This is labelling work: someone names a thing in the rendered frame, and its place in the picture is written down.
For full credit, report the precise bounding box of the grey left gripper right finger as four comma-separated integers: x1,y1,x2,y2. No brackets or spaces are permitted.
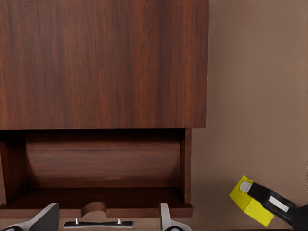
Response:
160,202,192,231

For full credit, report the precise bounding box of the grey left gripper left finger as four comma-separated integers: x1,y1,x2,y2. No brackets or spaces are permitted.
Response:
1,202,60,231

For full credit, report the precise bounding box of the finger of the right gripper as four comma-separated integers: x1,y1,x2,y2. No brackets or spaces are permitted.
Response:
240,180,299,226

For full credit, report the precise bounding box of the yellow square block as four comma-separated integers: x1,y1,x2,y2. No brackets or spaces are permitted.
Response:
229,175,275,227

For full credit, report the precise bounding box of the silver drawer handle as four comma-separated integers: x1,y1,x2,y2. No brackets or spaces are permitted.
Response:
63,218,134,229

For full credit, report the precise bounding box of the dark wood drawer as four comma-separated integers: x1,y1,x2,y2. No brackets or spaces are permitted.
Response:
0,128,193,219

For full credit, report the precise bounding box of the dark wood cabinet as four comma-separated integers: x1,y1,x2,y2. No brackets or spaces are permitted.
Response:
0,0,209,131

